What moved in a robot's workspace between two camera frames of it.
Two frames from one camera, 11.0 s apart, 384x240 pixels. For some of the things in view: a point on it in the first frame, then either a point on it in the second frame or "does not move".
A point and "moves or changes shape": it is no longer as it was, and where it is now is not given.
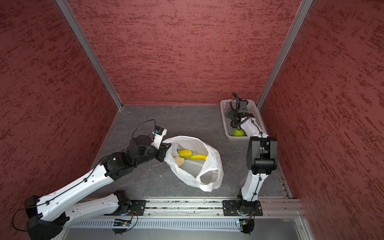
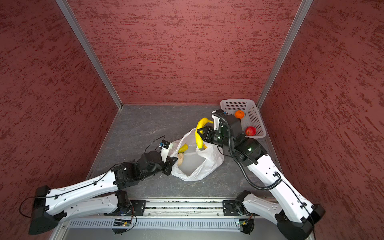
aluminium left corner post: x=85 y=43 does not move
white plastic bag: x=207 y=175 moves or changes shape
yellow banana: x=198 y=156 -> x=201 y=123
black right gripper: x=231 y=111 -> x=208 y=135
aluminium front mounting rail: x=214 y=208 does not move
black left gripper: x=162 y=150 -> x=169 y=163
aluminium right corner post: x=305 y=6 does not move
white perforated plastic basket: x=254 y=109 does not move
